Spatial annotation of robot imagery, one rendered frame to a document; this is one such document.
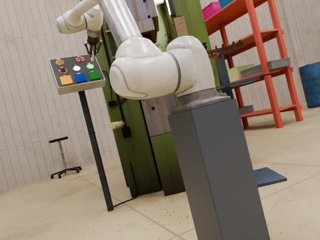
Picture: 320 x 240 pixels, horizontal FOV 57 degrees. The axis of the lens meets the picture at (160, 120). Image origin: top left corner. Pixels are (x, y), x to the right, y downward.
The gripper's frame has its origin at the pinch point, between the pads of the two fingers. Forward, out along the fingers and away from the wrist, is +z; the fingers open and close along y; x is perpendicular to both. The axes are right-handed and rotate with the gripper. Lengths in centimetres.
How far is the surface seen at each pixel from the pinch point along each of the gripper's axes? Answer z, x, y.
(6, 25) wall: 255, 359, -44
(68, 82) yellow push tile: 12.5, -8.5, -19.3
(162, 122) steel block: 29, -49, 40
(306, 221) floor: -37, -151, 48
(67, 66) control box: 13.2, 6.8, -15.6
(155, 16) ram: -12, 21, 56
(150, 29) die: -6, 14, 50
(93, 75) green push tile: 12.5, -5.9, -0.4
